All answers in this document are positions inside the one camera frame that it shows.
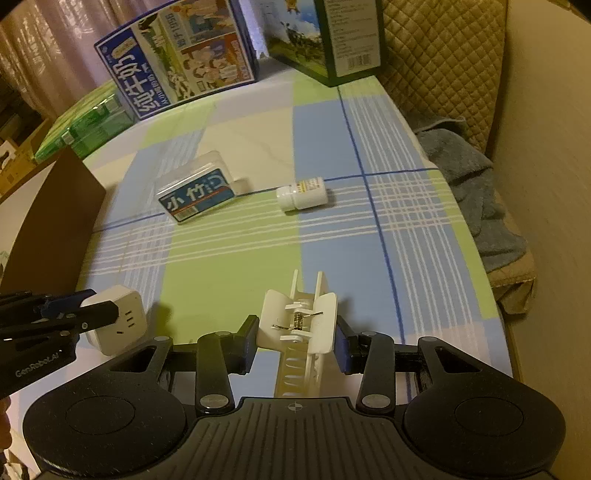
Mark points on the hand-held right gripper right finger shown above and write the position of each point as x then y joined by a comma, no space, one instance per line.
344,344

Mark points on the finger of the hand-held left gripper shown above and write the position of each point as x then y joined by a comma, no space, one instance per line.
69,301
92,314

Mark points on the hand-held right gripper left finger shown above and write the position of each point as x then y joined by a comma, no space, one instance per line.
249,344

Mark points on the white power cube adapter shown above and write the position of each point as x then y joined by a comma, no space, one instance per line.
122,323

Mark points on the large white plastic clip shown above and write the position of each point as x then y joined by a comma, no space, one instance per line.
300,323

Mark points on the brown cardboard box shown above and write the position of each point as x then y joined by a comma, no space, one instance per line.
69,207

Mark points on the brown storage carton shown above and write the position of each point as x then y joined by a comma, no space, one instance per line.
21,157

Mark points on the white pill bottle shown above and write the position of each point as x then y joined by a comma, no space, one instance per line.
304,196

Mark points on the clear plastic box blue label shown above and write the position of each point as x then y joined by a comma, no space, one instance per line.
198,194

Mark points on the stack of green packets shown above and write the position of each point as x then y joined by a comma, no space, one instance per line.
83,124

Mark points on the blue grey towel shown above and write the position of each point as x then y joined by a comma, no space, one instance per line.
480,194

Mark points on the pale curtain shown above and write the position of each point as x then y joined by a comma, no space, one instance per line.
46,50

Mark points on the blue milk carton box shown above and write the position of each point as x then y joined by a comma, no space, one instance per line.
184,55

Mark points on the dark green carton box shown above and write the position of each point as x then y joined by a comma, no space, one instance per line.
341,41

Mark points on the quilted beige chair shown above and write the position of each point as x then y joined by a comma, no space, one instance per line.
438,55

